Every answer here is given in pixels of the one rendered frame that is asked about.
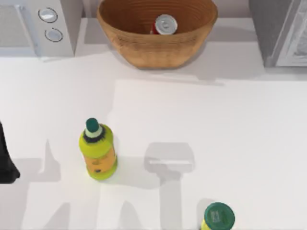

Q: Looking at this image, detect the pale microwave oven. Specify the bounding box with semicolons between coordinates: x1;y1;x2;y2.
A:
0;0;83;58

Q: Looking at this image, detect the microwave knob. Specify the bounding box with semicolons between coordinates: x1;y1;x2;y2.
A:
38;7;59;23
44;27;64;43

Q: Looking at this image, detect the green bottle with wide cap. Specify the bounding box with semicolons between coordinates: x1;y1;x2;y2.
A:
200;202;236;230

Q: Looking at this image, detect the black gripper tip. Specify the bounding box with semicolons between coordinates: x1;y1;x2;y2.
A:
0;121;21;184

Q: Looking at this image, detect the green bottle with narrow cap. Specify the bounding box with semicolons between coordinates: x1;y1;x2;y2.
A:
78;117;118;181

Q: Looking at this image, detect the red and white can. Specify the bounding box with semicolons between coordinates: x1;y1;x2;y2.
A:
150;14;178;35

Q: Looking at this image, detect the woven wooden basket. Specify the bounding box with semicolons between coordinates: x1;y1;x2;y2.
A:
96;0;219;69

